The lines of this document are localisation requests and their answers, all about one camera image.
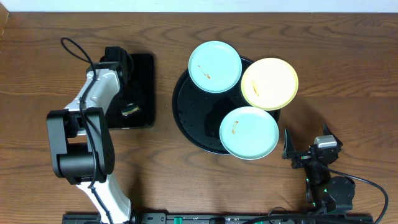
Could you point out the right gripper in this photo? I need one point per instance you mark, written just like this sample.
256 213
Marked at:
301 157

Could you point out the green yellow sponge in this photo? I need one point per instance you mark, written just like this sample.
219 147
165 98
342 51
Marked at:
130 109

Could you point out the light blue plate bottom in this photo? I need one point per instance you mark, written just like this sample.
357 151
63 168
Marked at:
249 133

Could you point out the light blue plate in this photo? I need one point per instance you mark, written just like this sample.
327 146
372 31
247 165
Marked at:
215 66
249 133

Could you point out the yellow plate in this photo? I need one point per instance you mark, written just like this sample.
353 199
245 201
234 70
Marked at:
269 84

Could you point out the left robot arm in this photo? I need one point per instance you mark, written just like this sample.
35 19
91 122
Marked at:
81 147

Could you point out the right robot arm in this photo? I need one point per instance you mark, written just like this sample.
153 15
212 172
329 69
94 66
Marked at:
327 194

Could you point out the black rectangular tray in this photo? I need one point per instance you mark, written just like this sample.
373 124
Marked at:
140 91

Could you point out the black round tray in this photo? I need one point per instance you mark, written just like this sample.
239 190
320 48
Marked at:
198 113

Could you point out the light blue plate top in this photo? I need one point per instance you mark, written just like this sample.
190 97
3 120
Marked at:
215 66

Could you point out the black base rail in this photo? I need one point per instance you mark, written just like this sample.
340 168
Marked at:
162 218

